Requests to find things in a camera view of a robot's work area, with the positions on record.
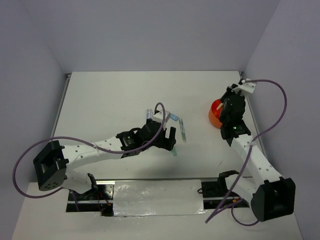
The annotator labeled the green correction tape dispenser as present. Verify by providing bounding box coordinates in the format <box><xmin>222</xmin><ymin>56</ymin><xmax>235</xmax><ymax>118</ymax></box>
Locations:
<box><xmin>171</xmin><ymin>148</ymin><xmax>178</xmax><ymax>156</ymax></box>

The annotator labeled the clear blue gel pen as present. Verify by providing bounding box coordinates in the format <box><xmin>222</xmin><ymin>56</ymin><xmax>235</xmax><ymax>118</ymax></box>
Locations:
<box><xmin>178</xmin><ymin>117</ymin><xmax>186</xmax><ymax>142</ymax></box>

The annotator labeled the blue correction tape dispenser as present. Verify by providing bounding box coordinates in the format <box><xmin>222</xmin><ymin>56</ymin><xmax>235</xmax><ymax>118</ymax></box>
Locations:
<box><xmin>170</xmin><ymin>113</ymin><xmax>180</xmax><ymax>122</ymax></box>

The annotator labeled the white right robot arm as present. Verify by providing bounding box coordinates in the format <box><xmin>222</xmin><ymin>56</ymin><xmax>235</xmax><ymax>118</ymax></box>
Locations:
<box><xmin>217</xmin><ymin>83</ymin><xmax>296</xmax><ymax>222</ymax></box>

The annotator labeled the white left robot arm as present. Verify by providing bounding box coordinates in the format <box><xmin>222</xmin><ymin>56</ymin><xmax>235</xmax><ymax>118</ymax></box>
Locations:
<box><xmin>33</xmin><ymin>119</ymin><xmax>176</xmax><ymax>200</ymax></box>

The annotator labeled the orange round pen holder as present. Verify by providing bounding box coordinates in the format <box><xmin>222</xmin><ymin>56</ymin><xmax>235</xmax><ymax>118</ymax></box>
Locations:
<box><xmin>208</xmin><ymin>99</ymin><xmax>223</xmax><ymax>129</ymax></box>

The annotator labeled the clear blue spray bottle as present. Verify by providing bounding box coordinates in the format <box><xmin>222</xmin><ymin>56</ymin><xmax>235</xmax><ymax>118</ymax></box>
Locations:
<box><xmin>146</xmin><ymin>108</ymin><xmax>154</xmax><ymax>120</ymax></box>

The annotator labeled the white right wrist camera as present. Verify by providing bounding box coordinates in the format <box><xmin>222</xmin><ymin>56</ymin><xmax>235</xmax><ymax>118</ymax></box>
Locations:
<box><xmin>232</xmin><ymin>78</ymin><xmax>257</xmax><ymax>97</ymax></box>

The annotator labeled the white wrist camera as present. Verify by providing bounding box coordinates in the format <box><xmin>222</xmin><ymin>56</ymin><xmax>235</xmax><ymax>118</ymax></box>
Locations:
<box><xmin>232</xmin><ymin>78</ymin><xmax>257</xmax><ymax>97</ymax></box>
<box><xmin>152</xmin><ymin>110</ymin><xmax>171</xmax><ymax>123</ymax></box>

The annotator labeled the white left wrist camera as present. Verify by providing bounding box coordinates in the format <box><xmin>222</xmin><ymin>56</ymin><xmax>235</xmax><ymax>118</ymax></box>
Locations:
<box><xmin>152</xmin><ymin>110</ymin><xmax>171</xmax><ymax>123</ymax></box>

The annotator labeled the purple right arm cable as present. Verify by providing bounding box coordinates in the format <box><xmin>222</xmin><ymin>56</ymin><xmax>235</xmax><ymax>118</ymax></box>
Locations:
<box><xmin>204</xmin><ymin>79</ymin><xmax>288</xmax><ymax>227</ymax></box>

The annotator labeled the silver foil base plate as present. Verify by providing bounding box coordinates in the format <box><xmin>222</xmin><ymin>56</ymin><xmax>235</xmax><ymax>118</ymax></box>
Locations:
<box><xmin>66</xmin><ymin>177</ymin><xmax>251</xmax><ymax>217</ymax></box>

